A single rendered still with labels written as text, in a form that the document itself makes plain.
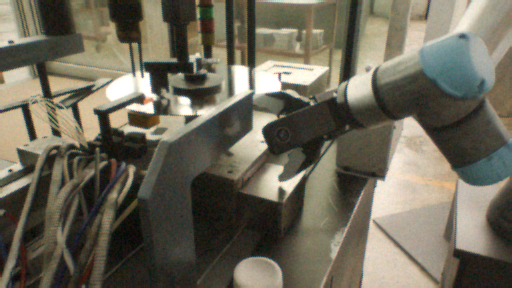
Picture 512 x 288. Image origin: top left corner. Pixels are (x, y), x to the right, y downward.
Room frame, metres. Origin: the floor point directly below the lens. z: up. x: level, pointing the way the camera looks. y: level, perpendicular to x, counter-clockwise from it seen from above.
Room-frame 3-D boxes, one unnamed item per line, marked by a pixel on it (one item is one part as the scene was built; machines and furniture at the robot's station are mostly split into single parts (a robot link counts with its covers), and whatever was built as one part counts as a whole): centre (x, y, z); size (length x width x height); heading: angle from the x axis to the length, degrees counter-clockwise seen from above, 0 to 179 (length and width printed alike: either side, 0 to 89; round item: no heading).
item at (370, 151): (0.86, -0.29, 0.82); 0.28 x 0.11 x 0.15; 154
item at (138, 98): (0.57, 0.20, 0.95); 0.10 x 0.03 x 0.07; 154
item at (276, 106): (0.63, -0.04, 0.96); 0.09 x 0.06 x 0.03; 45
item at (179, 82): (0.75, 0.11, 0.96); 0.11 x 0.11 x 0.03
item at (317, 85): (1.02, -0.09, 0.82); 0.18 x 0.18 x 0.15; 64
